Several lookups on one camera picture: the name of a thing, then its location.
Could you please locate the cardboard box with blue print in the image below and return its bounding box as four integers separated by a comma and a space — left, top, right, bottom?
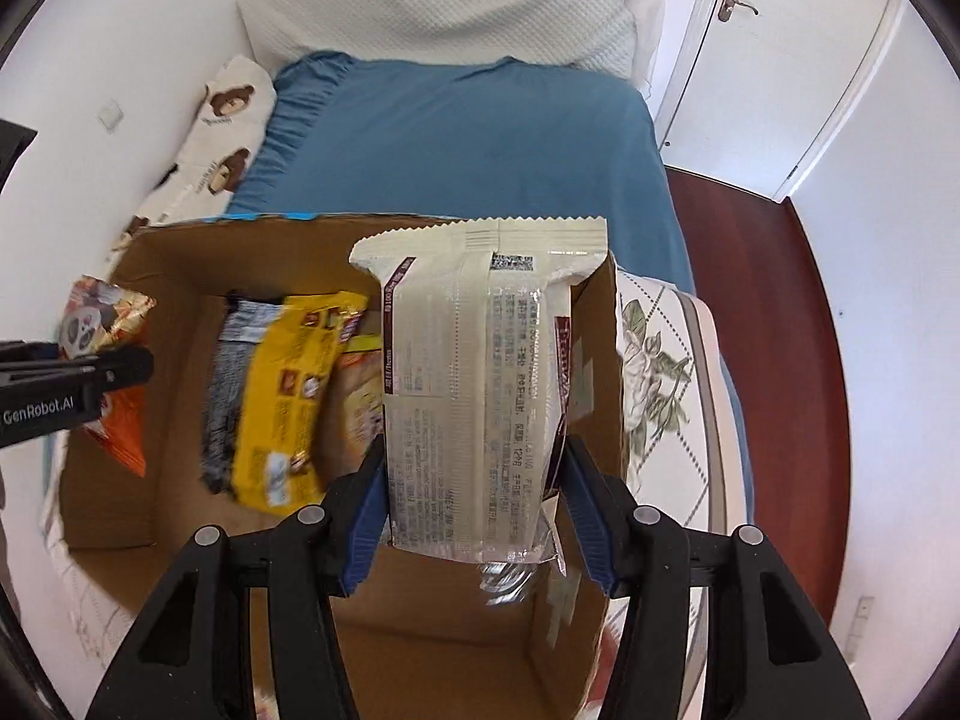
58, 211, 627, 720

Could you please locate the white quilted pillow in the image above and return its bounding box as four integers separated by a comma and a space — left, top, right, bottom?
236, 0, 667, 102

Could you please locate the floral quilted blanket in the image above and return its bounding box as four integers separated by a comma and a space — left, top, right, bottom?
37, 270, 758, 720

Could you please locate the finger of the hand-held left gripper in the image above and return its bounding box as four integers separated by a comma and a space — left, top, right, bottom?
0, 341, 155, 400

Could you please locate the white door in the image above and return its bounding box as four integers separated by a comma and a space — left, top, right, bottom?
652, 0, 901, 200

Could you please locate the bear print pillow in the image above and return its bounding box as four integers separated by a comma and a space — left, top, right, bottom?
112, 56, 278, 256

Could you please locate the blue bed sheet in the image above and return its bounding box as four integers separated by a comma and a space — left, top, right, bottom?
225, 51, 751, 518

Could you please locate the black grey snack packet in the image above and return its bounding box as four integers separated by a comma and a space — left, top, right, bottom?
199, 289, 286, 496

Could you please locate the beige snack packet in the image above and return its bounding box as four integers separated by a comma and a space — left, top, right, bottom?
315, 311, 387, 481

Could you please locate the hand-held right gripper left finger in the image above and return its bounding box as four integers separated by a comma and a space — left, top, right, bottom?
84, 446, 387, 720

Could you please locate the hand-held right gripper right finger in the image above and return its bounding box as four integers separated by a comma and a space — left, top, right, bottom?
559, 435, 875, 720

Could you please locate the white snack packet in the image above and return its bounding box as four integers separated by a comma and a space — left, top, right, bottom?
349, 216, 610, 608

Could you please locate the orange snack packet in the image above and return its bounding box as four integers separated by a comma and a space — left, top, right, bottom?
58, 276, 158, 479

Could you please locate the yellow snack packet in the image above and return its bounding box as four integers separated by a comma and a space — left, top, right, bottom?
231, 291, 370, 515

